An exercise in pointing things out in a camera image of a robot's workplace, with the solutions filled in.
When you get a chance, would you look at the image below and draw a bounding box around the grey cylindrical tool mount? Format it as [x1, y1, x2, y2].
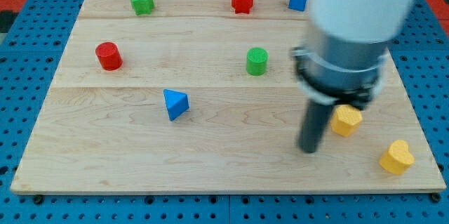
[291, 22, 386, 110]

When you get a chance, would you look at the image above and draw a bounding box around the yellow heart block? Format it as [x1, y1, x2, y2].
[378, 139, 415, 175]

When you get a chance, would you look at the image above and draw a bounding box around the red star block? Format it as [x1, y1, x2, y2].
[231, 0, 254, 14]

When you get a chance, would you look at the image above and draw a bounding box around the green star block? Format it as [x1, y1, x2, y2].
[130, 0, 154, 15]

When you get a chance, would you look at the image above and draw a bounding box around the green cylinder block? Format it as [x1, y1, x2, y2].
[246, 47, 269, 76]

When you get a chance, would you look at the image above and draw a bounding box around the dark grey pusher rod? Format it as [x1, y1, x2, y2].
[297, 100, 334, 153]

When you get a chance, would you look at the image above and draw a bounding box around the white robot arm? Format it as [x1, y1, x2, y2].
[291, 0, 414, 153]

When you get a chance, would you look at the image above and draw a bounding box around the blue triangle block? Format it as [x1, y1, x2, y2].
[163, 89, 189, 121]

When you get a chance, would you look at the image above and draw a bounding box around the yellow hexagon block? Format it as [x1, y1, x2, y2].
[330, 105, 363, 137]

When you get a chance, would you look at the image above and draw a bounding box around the red cylinder block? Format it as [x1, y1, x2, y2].
[95, 41, 123, 71]

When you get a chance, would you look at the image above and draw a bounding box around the light wooden board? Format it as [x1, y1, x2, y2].
[11, 0, 446, 195]

